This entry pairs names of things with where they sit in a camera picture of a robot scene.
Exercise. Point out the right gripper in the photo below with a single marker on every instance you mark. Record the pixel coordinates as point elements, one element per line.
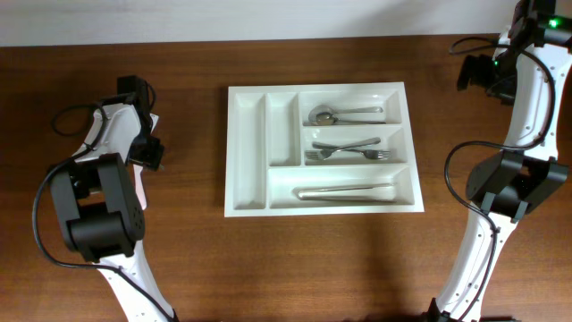
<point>479,76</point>

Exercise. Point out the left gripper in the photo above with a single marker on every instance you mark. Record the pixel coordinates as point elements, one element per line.
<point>149,154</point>

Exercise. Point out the silver fork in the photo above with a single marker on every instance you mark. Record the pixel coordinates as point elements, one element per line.
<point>325,153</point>
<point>367,153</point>

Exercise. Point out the long metal tweezers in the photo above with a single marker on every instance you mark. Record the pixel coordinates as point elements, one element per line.
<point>381,192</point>

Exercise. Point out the silver tablespoon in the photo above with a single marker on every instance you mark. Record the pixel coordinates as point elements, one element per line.
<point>312,116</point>
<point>330,119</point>

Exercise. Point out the pink plastic knife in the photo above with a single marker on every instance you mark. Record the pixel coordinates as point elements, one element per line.
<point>139,187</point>

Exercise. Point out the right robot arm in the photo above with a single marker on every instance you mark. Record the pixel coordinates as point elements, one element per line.
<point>525,67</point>

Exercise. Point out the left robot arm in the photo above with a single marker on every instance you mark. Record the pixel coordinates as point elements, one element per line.
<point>100,201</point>

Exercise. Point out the white plastic cutlery tray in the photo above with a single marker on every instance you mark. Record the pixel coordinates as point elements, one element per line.
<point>269,132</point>

